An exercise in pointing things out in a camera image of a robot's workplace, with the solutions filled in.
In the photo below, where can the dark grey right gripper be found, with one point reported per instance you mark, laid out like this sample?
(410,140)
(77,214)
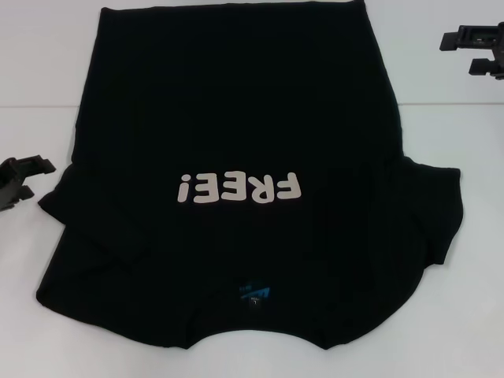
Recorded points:
(498,59)

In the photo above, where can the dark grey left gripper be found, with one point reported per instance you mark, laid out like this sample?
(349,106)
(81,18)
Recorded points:
(8,185)

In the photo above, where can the black shirt with FREE print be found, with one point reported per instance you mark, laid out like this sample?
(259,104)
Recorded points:
(236,98)

